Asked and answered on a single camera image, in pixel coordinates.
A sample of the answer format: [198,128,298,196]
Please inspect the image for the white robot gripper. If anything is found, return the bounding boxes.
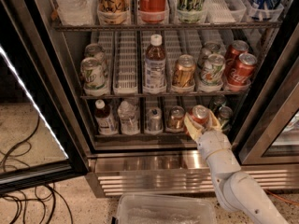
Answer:
[184,110,232,161]

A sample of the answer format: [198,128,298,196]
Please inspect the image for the red coke can front bottom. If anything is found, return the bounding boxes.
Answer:
[185,105,209,131]

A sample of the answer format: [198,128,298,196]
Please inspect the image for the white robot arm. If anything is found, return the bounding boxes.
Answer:
[184,105,289,224]

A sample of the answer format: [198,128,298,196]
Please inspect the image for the green can front bottom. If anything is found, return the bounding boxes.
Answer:
[217,106,233,133]

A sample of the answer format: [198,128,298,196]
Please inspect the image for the green can rear bottom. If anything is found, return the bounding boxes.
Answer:
[208,95,227,113]

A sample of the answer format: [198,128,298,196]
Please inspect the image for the gold can bottom shelf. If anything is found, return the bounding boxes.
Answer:
[167,105,185,130]

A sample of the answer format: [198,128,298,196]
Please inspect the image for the gold can shelf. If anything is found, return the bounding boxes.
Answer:
[172,54,196,88]
[167,105,185,130]

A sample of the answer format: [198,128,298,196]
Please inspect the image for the silver can bottom shelf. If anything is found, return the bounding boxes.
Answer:
[148,107,162,132]

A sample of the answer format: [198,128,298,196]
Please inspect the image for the white green can front right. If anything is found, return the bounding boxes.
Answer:
[200,53,225,86]

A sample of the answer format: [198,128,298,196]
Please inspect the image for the white green can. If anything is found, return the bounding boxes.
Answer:
[200,53,225,86]
[197,41,221,68]

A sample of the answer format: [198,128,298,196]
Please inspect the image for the gold can middle shelf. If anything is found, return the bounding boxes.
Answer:
[172,54,196,88]

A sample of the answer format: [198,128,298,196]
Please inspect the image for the red coke can front middle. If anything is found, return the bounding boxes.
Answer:
[227,53,257,86]

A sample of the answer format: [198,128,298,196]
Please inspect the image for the clear water bottle bottom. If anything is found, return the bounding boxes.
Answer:
[118,101,139,135]

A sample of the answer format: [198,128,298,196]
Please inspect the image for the clear water bottle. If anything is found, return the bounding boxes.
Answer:
[56,0,94,26]
[118,101,139,135]

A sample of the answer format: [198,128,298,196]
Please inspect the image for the white green can rear right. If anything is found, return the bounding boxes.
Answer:
[197,41,221,68]

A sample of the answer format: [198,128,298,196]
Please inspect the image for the red coke can rear middle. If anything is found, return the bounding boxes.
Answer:
[224,40,249,76]

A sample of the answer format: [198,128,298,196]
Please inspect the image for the stainless steel fridge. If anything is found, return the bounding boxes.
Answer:
[6,0,299,199]

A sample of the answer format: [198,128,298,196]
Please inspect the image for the empty white shelf tray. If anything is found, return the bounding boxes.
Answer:
[113,32,138,95]

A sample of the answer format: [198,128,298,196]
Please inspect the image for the brown tea bottle bottom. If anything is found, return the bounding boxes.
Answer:
[94,99,118,135]

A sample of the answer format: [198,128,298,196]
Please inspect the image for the brown tea bottle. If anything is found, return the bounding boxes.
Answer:
[94,99,118,135]
[144,34,166,93]

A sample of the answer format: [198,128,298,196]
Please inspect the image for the green LaCroix can top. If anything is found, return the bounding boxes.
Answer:
[177,0,205,23]

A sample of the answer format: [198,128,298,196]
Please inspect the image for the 7up can front left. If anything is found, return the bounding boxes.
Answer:
[80,57,106,95]

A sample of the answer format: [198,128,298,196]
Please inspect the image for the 7up can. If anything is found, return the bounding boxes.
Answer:
[84,43,108,76]
[80,57,106,95]

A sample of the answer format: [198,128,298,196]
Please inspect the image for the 7up can rear left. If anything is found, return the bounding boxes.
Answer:
[84,43,108,76]

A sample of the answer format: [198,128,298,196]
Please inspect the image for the red coke can top shelf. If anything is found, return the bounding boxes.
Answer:
[139,0,166,23]

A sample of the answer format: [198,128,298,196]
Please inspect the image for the orange LaCroix can top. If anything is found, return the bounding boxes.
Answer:
[97,0,129,24]

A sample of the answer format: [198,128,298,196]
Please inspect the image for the open glass fridge door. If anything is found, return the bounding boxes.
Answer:
[0,0,88,195]

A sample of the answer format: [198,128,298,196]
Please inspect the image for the brown tea bottle middle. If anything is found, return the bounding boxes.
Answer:
[144,34,166,93]

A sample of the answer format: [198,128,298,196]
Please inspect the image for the clear plastic bin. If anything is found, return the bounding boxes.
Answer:
[115,193,217,224]

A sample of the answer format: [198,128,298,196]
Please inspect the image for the blue packaged drink top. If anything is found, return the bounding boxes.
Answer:
[243,0,283,21]

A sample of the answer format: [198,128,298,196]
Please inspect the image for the clear water bottle top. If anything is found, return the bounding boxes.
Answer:
[56,0,94,26]

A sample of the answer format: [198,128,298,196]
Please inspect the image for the orange cable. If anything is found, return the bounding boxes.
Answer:
[264,189,299,207]

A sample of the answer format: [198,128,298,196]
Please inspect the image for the black floor cables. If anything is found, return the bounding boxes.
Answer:
[0,115,74,224]

